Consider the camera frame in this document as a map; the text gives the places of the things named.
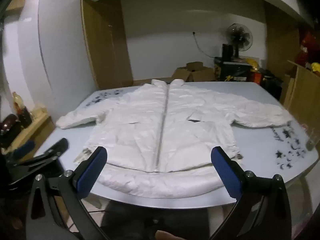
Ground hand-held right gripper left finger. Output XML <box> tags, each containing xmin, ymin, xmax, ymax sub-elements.
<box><xmin>25</xmin><ymin>146</ymin><xmax>108</xmax><ymax>240</ymax></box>

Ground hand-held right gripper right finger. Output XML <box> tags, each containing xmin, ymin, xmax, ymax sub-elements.
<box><xmin>209</xmin><ymin>146</ymin><xmax>293</xmax><ymax>240</ymax></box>

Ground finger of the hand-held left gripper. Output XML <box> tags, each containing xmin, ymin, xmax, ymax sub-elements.
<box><xmin>9</xmin><ymin>137</ymin><xmax>69</xmax><ymax>178</ymax></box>
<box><xmin>5</xmin><ymin>140</ymin><xmax>36</xmax><ymax>165</ymax></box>

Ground white puffer jacket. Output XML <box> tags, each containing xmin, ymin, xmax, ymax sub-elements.
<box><xmin>55</xmin><ymin>79</ymin><xmax>293</xmax><ymax>198</ymax></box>

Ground person's dark pants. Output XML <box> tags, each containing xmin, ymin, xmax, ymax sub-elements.
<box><xmin>100</xmin><ymin>200</ymin><xmax>238</xmax><ymax>240</ymax></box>

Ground clear drinking glass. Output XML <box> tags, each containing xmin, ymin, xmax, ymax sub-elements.
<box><xmin>306</xmin><ymin>127</ymin><xmax>320</xmax><ymax>152</ymax></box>

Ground black bag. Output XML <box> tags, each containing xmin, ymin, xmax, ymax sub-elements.
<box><xmin>261</xmin><ymin>70</ymin><xmax>284</xmax><ymax>100</ymax></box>

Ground black box with yellow print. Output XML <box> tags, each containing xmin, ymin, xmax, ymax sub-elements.
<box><xmin>214</xmin><ymin>56</ymin><xmax>252</xmax><ymax>82</ymax></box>

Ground red box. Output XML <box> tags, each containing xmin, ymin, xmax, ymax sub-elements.
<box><xmin>251</xmin><ymin>70</ymin><xmax>265</xmax><ymax>83</ymax></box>

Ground large open cardboard box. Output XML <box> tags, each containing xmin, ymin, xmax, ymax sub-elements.
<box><xmin>172</xmin><ymin>66</ymin><xmax>216</xmax><ymax>82</ymax></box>

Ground small open cardboard box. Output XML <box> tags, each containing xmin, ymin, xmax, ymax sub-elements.
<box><xmin>186</xmin><ymin>62</ymin><xmax>210</xmax><ymax>72</ymax></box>

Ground wooden cabinet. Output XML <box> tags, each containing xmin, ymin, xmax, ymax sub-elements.
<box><xmin>280</xmin><ymin>60</ymin><xmax>320</xmax><ymax>130</ymax></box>

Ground yellow plastic bag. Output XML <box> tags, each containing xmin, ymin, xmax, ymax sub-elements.
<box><xmin>246</xmin><ymin>58</ymin><xmax>260</xmax><ymax>71</ymax></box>

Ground wooden wardrobe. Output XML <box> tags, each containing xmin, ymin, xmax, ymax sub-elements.
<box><xmin>80</xmin><ymin>0</ymin><xmax>133</xmax><ymax>90</ymax></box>

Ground black speaker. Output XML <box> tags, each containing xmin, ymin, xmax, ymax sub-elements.
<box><xmin>222</xmin><ymin>44</ymin><xmax>234</xmax><ymax>62</ymax></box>

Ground black standing fan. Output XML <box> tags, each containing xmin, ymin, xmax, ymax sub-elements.
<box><xmin>226</xmin><ymin>23</ymin><xmax>253</xmax><ymax>58</ymax></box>

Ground red plush toy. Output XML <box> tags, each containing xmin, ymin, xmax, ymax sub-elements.
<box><xmin>296</xmin><ymin>30</ymin><xmax>320</xmax><ymax>65</ymax></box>

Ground wall power cable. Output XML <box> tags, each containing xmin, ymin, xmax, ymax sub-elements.
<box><xmin>192</xmin><ymin>31</ymin><xmax>218</xmax><ymax>58</ymax></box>

